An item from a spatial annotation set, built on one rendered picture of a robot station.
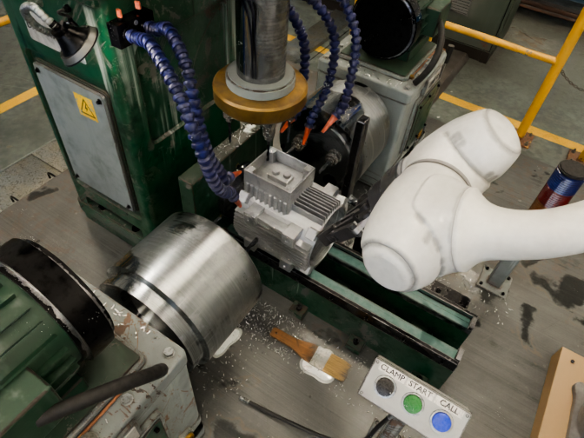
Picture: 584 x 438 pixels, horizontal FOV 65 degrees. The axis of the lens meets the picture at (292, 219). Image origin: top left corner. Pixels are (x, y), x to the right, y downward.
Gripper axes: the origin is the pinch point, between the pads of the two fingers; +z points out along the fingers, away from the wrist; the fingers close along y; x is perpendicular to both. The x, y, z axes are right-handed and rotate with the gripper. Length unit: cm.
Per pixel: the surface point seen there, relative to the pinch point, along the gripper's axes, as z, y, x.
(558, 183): -24.4, -33.3, 25.4
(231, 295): 3.9, 23.0, -6.5
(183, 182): 12.4, 9.1, -28.3
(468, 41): 103, -316, 14
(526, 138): 79, -237, 82
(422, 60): -1, -66, -11
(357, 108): 2.3, -35.4, -14.2
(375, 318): 7.9, 1.1, 21.4
